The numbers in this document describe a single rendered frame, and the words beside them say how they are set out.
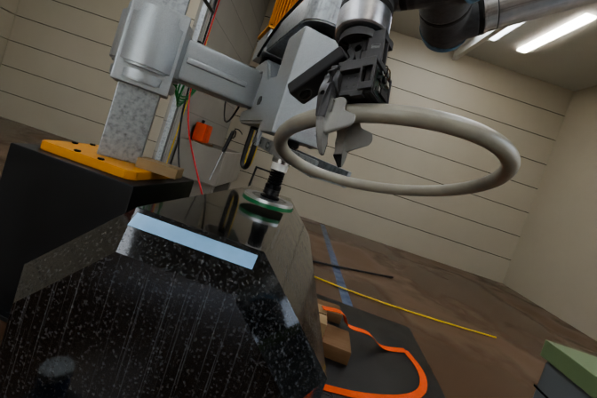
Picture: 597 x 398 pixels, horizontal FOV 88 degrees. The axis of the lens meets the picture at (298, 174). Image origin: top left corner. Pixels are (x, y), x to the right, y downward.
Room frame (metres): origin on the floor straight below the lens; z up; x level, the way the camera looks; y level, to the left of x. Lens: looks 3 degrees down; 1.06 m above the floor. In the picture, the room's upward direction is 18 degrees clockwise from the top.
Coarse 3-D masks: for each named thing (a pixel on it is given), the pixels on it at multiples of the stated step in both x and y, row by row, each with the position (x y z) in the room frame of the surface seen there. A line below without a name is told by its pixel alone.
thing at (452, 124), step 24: (288, 120) 0.57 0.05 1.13; (312, 120) 0.51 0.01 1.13; (360, 120) 0.47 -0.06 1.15; (384, 120) 0.46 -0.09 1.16; (408, 120) 0.45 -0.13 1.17; (432, 120) 0.44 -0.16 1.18; (456, 120) 0.45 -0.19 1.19; (480, 144) 0.47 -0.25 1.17; (504, 144) 0.47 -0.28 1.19; (312, 168) 0.83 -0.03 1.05; (504, 168) 0.55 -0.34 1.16; (384, 192) 0.88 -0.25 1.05; (408, 192) 0.85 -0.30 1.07; (432, 192) 0.80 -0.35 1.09; (456, 192) 0.75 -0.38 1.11
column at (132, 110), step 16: (160, 0) 1.51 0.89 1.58; (176, 0) 1.53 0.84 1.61; (128, 96) 1.50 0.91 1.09; (144, 96) 1.53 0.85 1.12; (160, 96) 1.64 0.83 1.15; (112, 112) 1.48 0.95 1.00; (128, 112) 1.51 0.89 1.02; (144, 112) 1.54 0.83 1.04; (112, 128) 1.49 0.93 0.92; (128, 128) 1.52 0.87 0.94; (144, 128) 1.55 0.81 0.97; (112, 144) 1.50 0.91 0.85; (128, 144) 1.53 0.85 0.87; (144, 144) 1.56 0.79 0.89; (128, 160) 1.53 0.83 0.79
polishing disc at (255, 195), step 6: (246, 192) 1.24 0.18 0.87; (252, 192) 1.28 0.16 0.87; (258, 192) 1.33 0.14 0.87; (252, 198) 1.20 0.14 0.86; (258, 198) 1.19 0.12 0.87; (264, 198) 1.22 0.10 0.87; (270, 204) 1.19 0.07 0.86; (276, 204) 1.19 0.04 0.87; (282, 204) 1.21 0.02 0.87; (288, 204) 1.27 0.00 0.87
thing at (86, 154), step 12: (48, 144) 1.37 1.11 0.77; (60, 144) 1.43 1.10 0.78; (72, 144) 1.52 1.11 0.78; (84, 144) 1.63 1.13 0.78; (72, 156) 1.36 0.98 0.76; (84, 156) 1.36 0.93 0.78; (96, 156) 1.41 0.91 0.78; (96, 168) 1.36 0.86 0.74; (108, 168) 1.35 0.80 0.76; (120, 168) 1.35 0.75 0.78; (132, 168) 1.43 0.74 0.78
